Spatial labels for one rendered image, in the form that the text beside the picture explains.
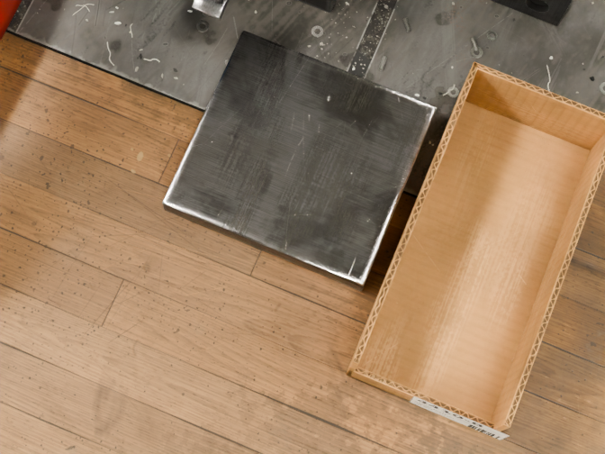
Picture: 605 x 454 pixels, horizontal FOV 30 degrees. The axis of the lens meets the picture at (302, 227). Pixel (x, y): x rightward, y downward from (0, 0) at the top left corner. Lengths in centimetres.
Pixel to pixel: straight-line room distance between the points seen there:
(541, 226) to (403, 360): 16
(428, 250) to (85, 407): 29
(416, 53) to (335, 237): 18
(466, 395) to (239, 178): 24
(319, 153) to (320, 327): 14
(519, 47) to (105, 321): 41
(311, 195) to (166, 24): 20
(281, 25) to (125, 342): 29
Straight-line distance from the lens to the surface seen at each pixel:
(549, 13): 97
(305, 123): 90
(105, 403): 88
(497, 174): 92
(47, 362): 89
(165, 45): 95
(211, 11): 87
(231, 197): 88
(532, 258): 91
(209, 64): 94
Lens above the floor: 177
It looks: 75 degrees down
